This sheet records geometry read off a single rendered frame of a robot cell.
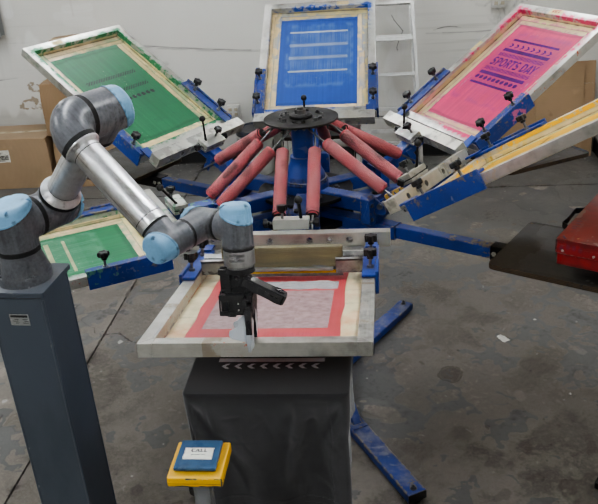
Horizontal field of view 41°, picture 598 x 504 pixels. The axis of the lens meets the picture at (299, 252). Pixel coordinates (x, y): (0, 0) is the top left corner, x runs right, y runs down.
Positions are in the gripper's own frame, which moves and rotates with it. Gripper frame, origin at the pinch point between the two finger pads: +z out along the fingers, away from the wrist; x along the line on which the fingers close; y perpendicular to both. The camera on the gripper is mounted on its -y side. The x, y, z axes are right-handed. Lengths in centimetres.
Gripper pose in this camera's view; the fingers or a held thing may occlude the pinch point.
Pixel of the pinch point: (254, 343)
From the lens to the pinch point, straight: 198.1
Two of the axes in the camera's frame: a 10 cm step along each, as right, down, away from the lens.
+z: 0.5, 9.6, 2.8
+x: -1.0, 2.8, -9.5
